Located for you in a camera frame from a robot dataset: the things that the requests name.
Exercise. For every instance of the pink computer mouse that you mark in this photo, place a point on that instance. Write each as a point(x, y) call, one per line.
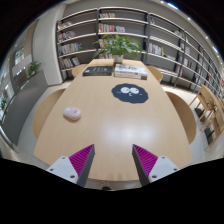
point(72, 113)

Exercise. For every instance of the green potted plant, white pot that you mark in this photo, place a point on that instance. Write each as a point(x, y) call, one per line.
point(118, 46)

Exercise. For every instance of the white book with orange spine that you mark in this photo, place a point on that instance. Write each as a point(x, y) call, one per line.
point(130, 76)

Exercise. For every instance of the small background green plant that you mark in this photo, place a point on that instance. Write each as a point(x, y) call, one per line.
point(33, 67)

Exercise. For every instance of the dark mouse pad with eyes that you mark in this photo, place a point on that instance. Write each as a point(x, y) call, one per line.
point(130, 93)

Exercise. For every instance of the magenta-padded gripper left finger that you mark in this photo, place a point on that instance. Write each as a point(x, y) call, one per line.
point(63, 168)

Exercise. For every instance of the group of ceiling lights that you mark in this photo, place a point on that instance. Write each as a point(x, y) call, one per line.
point(172, 5)

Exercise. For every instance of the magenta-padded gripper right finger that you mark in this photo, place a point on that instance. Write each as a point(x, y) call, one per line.
point(160, 168)

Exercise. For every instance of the black book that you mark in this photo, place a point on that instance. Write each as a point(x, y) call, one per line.
point(98, 70)

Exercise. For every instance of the round-backed wooden chair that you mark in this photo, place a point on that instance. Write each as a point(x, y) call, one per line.
point(156, 73)
point(78, 70)
point(183, 115)
point(45, 111)

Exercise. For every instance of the white book with illustrated cover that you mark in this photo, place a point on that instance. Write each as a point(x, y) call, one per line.
point(130, 69)

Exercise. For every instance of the grey bookshelf unit with books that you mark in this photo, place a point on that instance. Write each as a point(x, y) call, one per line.
point(160, 36)

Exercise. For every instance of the group of slatted wooden chairs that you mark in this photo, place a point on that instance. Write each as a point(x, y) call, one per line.
point(210, 106)

